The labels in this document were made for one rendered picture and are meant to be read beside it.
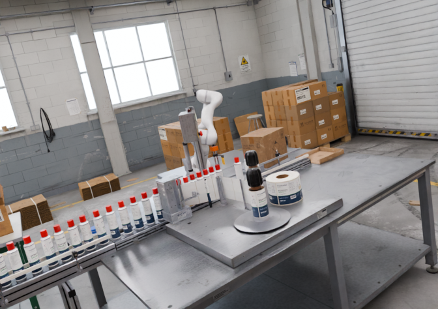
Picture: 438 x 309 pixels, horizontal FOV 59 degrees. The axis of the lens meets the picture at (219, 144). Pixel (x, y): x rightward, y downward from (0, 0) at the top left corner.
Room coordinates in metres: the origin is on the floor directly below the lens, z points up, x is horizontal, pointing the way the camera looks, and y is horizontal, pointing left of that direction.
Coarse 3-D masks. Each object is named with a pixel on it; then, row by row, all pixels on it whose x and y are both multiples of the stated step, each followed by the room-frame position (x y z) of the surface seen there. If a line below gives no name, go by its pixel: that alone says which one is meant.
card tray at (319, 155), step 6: (312, 150) 3.22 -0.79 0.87; (318, 150) 3.26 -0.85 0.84; (324, 150) 3.23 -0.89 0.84; (330, 150) 3.17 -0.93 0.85; (336, 150) 3.11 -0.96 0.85; (342, 150) 3.05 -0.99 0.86; (312, 156) 3.14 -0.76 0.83; (318, 156) 3.10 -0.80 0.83; (324, 156) 3.06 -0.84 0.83; (330, 156) 2.97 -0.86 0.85; (336, 156) 3.00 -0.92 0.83; (312, 162) 2.97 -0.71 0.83; (318, 162) 2.94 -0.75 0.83
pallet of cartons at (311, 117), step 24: (264, 96) 6.61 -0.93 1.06; (288, 96) 6.07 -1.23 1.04; (312, 96) 6.14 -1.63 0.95; (336, 96) 6.40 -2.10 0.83; (288, 120) 6.14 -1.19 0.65; (312, 120) 6.11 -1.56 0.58; (336, 120) 6.37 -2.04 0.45; (288, 144) 6.24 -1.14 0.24; (312, 144) 6.07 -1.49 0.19; (336, 144) 6.41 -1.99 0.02
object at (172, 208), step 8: (160, 184) 2.18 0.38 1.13; (168, 184) 2.17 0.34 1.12; (176, 184) 2.19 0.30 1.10; (160, 192) 2.21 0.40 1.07; (168, 192) 2.16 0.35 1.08; (176, 192) 2.21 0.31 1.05; (160, 200) 2.23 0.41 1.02; (168, 200) 2.15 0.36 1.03; (176, 200) 2.23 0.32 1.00; (168, 208) 2.16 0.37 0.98; (176, 208) 2.17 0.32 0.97; (184, 208) 2.21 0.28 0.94; (168, 216) 2.18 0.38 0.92; (176, 216) 2.16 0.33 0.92; (184, 216) 2.19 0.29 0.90
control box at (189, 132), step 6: (180, 114) 2.51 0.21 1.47; (186, 114) 2.47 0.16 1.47; (192, 114) 2.48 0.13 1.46; (180, 120) 2.47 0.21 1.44; (186, 120) 2.47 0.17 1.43; (192, 120) 2.47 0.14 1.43; (186, 126) 2.47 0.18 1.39; (192, 126) 2.47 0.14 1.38; (186, 132) 2.47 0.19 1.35; (192, 132) 2.47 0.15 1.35; (186, 138) 2.47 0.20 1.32; (192, 138) 2.47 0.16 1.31; (198, 138) 2.48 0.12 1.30
